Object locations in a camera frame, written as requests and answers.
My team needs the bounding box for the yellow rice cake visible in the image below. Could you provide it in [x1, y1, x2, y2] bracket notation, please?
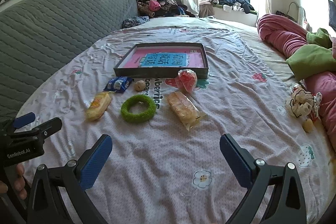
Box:
[85, 92, 112, 122]

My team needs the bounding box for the blue snack packet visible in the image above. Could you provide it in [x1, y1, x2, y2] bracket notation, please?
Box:
[104, 76, 133, 93]

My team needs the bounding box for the green fuzzy ring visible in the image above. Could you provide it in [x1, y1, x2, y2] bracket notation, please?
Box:
[120, 94, 157, 124]

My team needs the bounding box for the walnut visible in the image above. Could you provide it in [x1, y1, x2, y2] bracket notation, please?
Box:
[134, 80, 146, 92]

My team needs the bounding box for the clear wafer pack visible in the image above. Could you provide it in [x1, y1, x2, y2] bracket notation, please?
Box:
[167, 91, 206, 131]

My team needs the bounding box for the red candy ball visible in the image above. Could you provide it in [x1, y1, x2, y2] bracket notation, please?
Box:
[175, 69, 198, 93]

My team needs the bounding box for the person's left hand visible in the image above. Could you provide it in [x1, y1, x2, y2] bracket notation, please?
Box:
[0, 163, 27, 200]

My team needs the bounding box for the grey quilted headboard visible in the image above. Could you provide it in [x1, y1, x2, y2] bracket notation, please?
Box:
[1, 0, 138, 121]

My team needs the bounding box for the floral plush toy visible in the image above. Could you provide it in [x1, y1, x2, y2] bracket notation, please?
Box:
[285, 83, 322, 133]

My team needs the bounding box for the pink and blue book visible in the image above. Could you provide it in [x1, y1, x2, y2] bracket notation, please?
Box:
[121, 48, 206, 68]

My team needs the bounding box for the strawberry print bed sheet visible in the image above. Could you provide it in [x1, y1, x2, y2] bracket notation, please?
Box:
[19, 19, 335, 223]

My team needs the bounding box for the shallow grey cardboard box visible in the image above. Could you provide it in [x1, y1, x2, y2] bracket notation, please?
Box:
[114, 42, 209, 79]

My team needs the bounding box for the dark blue patterned pillow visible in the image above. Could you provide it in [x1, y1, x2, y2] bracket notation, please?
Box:
[122, 16, 150, 28]

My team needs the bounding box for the green blanket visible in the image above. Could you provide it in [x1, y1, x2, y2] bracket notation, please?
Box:
[286, 28, 335, 80]

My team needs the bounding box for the clothes pile by headboard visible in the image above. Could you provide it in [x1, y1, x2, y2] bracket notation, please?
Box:
[137, 0, 196, 19]

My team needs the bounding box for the pink quilt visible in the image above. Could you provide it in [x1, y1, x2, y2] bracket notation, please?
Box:
[257, 14, 335, 147]

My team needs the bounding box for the black television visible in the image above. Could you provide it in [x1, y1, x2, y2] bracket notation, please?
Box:
[328, 1, 336, 31]

